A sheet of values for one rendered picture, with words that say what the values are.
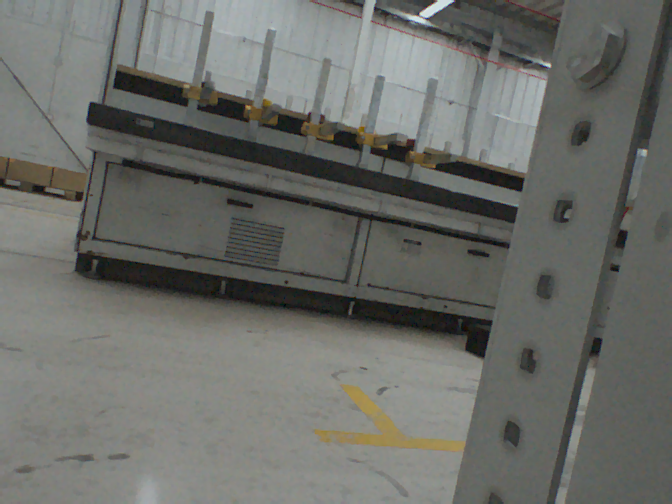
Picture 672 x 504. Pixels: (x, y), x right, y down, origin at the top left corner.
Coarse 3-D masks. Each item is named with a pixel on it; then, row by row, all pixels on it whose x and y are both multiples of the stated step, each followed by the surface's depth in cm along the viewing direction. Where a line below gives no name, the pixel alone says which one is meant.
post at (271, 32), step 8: (272, 32) 224; (272, 40) 225; (264, 48) 225; (272, 48) 225; (264, 56) 225; (264, 64) 225; (264, 72) 225; (264, 80) 226; (256, 88) 226; (264, 88) 226; (256, 96) 225; (256, 104) 226; (256, 120) 226; (248, 128) 226; (256, 128) 227
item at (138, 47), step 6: (144, 0) 308; (150, 0) 309; (144, 6) 308; (144, 12) 309; (144, 18) 310; (144, 24) 309; (138, 30) 309; (144, 30) 310; (138, 36) 309; (144, 36) 310; (138, 42) 310; (138, 48) 310; (138, 54) 310; (132, 60) 310; (138, 60) 310; (132, 66) 310; (138, 66) 312
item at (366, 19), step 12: (372, 0) 333; (372, 12) 334; (360, 24) 337; (360, 36) 334; (360, 48) 335; (360, 60) 335; (348, 84) 338; (348, 96) 336; (348, 108) 337; (348, 120) 337
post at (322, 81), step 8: (328, 64) 233; (320, 72) 233; (328, 72) 233; (320, 80) 232; (320, 88) 233; (320, 96) 233; (320, 104) 234; (312, 112) 234; (320, 112) 234; (312, 120) 233; (312, 136) 234; (312, 144) 234
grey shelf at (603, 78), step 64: (576, 0) 15; (640, 0) 13; (576, 64) 14; (640, 64) 13; (576, 128) 14; (640, 128) 13; (576, 192) 14; (640, 192) 12; (512, 256) 16; (576, 256) 14; (640, 256) 12; (512, 320) 15; (576, 320) 13; (640, 320) 11; (512, 384) 15; (576, 384) 13; (640, 384) 11; (512, 448) 14; (640, 448) 11
